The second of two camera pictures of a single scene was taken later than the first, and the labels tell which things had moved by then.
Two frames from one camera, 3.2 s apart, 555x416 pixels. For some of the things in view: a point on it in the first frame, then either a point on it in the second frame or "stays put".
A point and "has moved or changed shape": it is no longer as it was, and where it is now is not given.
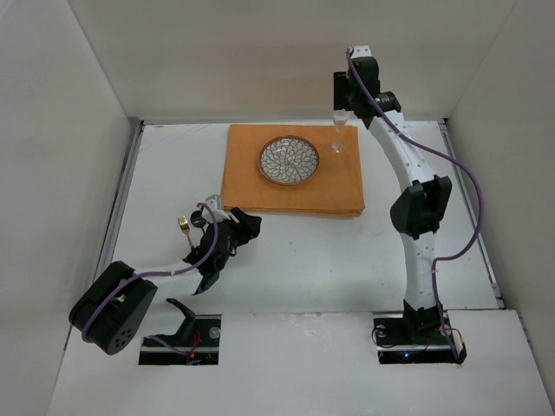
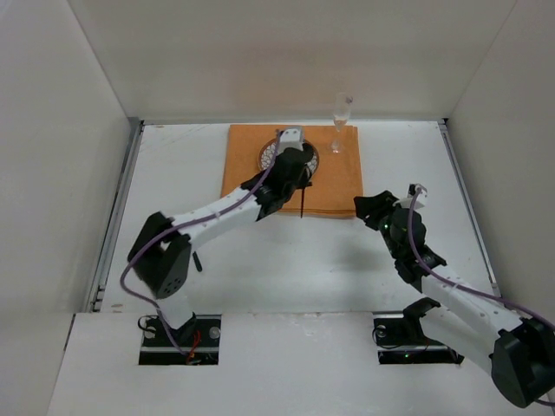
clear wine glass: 340,118 stays put
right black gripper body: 341,91 to 381,208
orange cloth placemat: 290,171 stays put
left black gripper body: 208,250 to 299,174
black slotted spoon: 198,220 has moved or changed shape
